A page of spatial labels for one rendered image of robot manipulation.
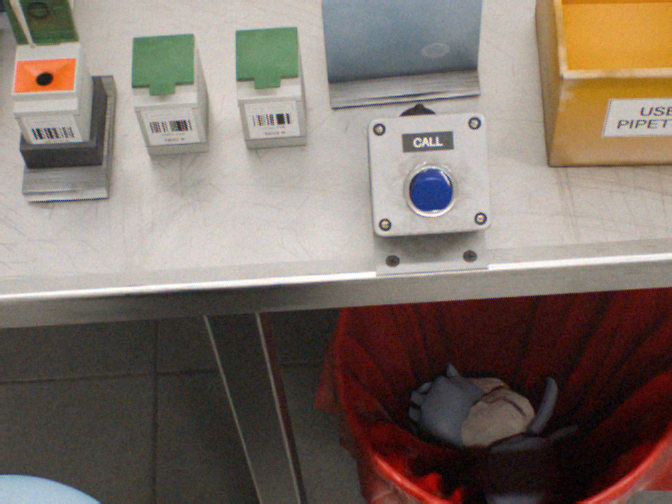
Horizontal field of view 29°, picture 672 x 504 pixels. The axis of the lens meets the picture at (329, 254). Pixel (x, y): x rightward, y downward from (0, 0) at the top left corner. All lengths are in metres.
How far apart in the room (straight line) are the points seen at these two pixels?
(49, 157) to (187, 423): 0.92
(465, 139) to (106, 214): 0.24
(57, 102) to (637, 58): 0.38
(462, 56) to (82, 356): 1.04
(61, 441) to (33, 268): 0.93
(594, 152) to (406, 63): 0.14
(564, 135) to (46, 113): 0.32
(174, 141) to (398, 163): 0.16
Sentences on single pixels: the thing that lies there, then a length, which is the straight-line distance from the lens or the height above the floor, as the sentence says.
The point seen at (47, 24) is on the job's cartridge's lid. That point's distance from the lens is 0.84.
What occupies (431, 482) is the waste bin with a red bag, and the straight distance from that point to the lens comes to 1.24.
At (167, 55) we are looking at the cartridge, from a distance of 0.84.
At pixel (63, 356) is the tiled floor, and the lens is 1.82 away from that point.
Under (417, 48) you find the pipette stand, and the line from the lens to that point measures 0.87.
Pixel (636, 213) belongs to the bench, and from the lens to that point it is 0.85.
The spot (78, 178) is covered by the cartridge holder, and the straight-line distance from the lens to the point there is 0.87.
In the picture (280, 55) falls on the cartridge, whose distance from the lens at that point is 0.83.
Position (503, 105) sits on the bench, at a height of 0.88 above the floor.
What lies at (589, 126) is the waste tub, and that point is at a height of 0.92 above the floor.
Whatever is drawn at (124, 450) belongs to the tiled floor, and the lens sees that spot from 1.74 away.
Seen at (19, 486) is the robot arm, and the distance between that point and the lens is 0.50.
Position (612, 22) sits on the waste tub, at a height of 0.88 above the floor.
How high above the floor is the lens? 1.60
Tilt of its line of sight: 61 degrees down
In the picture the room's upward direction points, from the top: 6 degrees counter-clockwise
